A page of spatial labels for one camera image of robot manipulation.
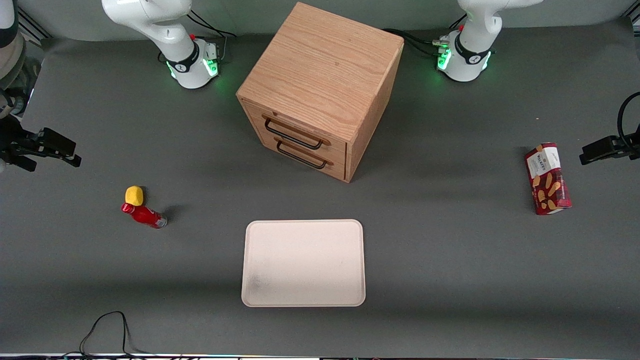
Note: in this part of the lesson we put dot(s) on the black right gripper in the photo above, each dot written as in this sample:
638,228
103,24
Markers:
14,145

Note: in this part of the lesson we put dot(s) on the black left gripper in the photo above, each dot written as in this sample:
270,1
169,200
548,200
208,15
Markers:
621,145

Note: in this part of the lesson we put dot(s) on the red coke bottle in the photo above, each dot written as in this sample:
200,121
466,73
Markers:
145,215

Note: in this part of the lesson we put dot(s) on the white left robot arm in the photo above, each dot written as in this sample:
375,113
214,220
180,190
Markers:
470,30

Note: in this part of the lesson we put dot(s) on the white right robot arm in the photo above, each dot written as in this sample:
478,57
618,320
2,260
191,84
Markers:
150,20

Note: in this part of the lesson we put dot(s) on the cream plastic tray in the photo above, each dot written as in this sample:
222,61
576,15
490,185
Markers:
303,262

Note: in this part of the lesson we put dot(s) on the red tartan shortbread box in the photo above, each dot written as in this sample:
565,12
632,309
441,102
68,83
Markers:
547,185

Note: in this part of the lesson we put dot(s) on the yellow toy lemon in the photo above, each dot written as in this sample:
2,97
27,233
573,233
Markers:
134,195

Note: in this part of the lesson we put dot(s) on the wooden drawer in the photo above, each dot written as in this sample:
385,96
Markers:
340,170
340,148

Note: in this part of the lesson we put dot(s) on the wooden drawer cabinet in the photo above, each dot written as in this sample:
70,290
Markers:
325,65

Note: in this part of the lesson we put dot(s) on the black aluminium frame rail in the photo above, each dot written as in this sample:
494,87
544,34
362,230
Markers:
35,27

